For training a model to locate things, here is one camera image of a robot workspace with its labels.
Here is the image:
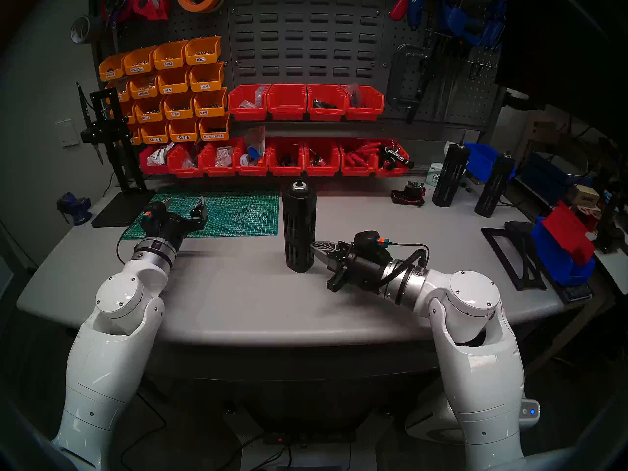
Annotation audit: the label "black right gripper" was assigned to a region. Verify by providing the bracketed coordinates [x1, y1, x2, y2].
[311, 240, 399, 294]

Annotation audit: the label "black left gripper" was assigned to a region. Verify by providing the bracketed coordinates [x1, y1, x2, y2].
[147, 195, 209, 252]

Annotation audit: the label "black cylindrical electric screwdriver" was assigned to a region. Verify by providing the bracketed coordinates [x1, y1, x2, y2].
[432, 142, 471, 208]
[281, 177, 318, 273]
[474, 151, 517, 218]

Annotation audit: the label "red plastic parts bin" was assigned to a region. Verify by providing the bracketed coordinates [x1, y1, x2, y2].
[344, 85, 386, 122]
[306, 84, 349, 122]
[340, 138, 380, 177]
[377, 139, 413, 178]
[167, 143, 204, 178]
[265, 137, 307, 177]
[198, 140, 237, 177]
[228, 85, 272, 122]
[232, 138, 270, 177]
[139, 146, 172, 175]
[266, 84, 309, 121]
[303, 137, 342, 177]

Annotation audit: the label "green cutting mat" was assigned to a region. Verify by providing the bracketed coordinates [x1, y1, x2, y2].
[121, 188, 281, 241]

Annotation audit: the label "white plastic bag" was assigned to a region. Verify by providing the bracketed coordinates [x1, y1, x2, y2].
[146, 142, 175, 167]

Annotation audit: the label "yellow bin labelled M2.5-5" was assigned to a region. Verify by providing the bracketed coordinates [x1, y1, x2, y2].
[168, 117, 203, 143]

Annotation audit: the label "yellow bin labelled M4-0.7 hex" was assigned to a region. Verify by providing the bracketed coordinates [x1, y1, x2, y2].
[199, 114, 231, 142]

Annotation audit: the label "tall clear parts bag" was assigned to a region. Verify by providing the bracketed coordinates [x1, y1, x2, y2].
[245, 126, 266, 157]

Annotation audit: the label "yellow bin labelled M3-8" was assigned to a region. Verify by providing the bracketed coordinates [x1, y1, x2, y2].
[163, 92, 198, 120]

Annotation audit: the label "yellow bin labelled M3-12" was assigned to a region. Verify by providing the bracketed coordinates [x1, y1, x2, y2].
[134, 97, 167, 124]

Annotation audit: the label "blue bench vise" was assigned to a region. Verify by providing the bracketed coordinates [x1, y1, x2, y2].
[56, 192, 92, 226]

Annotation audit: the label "black metal stand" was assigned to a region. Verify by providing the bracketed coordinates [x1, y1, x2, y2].
[76, 82, 157, 229]

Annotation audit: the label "yellow bin labelled M3-6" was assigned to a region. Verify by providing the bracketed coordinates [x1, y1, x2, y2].
[193, 87, 229, 118]

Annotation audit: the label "black marker pen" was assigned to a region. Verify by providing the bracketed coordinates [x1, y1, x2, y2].
[380, 144, 415, 170]

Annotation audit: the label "yellow bin labelled M4X4X6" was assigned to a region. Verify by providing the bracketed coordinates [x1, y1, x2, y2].
[129, 73, 162, 100]

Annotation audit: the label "yellow bin labelled M3-4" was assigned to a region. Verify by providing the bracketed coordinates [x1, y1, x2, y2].
[189, 61, 225, 92]

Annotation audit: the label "yellow bin labelled M3X8 BAD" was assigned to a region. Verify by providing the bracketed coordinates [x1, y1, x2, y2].
[123, 49, 158, 76]

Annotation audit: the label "yellow bin labelled M3X6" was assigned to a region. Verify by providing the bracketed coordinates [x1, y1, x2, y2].
[184, 36, 222, 66]

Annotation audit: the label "black power strip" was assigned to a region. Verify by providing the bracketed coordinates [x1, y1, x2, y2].
[262, 430, 356, 447]

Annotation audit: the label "black pegboard panel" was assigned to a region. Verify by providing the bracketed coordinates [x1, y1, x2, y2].
[91, 0, 234, 83]

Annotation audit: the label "grey louvred panel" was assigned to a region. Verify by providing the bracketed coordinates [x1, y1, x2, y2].
[227, 0, 391, 117]

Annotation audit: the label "grey metal C-clamp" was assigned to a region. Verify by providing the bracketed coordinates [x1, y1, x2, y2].
[387, 43, 430, 110]

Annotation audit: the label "white air purifier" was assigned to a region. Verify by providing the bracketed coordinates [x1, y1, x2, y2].
[405, 394, 541, 445]

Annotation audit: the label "red tape dispenser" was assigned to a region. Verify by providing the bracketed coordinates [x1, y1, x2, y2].
[133, 0, 171, 21]

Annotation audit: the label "large blue plastic bin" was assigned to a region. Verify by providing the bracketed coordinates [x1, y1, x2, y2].
[531, 216, 596, 287]

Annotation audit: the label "dark blue crate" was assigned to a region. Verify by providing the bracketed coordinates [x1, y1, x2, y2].
[520, 151, 589, 203]

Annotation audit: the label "black bar clamp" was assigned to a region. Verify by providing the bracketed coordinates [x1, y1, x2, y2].
[410, 9, 452, 125]

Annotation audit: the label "large red plastic bin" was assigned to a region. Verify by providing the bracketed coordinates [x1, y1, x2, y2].
[541, 200, 596, 267]

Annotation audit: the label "small cardboard box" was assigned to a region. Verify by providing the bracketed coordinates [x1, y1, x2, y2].
[569, 184, 602, 208]

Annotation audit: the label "blue spring clamp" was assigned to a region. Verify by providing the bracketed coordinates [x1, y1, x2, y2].
[482, 0, 508, 51]
[438, 0, 484, 46]

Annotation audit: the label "small black equipment stand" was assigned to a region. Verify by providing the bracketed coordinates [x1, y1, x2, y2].
[596, 193, 626, 254]

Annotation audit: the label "white side desk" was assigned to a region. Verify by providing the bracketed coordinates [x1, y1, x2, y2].
[591, 239, 628, 296]

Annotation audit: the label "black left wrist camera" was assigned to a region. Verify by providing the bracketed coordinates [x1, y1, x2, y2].
[142, 202, 171, 224]

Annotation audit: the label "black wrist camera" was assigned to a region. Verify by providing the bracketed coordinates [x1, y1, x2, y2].
[142, 202, 171, 224]
[353, 231, 389, 256]

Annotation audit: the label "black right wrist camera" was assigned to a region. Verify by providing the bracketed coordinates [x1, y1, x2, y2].
[353, 231, 389, 256]

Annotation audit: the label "black braided right wrist cable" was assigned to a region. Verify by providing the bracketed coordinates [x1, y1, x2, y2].
[380, 242, 431, 287]

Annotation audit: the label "thin black left wrist cable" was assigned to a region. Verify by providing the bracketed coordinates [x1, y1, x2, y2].
[116, 219, 146, 265]

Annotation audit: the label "black battery holder with wires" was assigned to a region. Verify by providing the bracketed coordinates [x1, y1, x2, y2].
[391, 181, 426, 207]

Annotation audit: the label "red handled cutters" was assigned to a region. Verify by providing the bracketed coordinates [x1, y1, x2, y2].
[343, 141, 381, 169]

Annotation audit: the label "white wall switch plate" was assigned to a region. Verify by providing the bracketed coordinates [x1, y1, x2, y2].
[55, 118, 80, 148]

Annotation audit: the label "black flat frame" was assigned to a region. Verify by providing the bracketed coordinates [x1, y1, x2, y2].
[481, 227, 548, 291]

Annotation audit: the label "grey duct tape roll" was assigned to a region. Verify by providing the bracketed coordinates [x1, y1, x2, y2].
[70, 15, 105, 45]

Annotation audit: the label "purple handled scissors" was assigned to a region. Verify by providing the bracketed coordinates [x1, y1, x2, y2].
[105, 0, 123, 56]

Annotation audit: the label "red wire spool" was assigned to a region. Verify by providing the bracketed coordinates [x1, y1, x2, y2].
[576, 204, 606, 233]

